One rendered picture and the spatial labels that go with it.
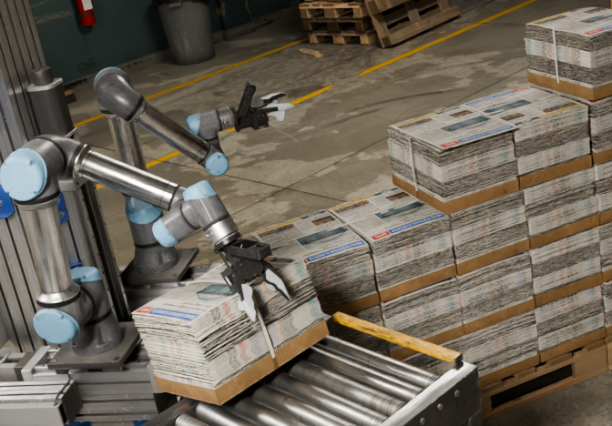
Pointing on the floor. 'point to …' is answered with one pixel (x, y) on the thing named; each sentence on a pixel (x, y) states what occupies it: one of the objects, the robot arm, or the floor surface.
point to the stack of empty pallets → (341, 5)
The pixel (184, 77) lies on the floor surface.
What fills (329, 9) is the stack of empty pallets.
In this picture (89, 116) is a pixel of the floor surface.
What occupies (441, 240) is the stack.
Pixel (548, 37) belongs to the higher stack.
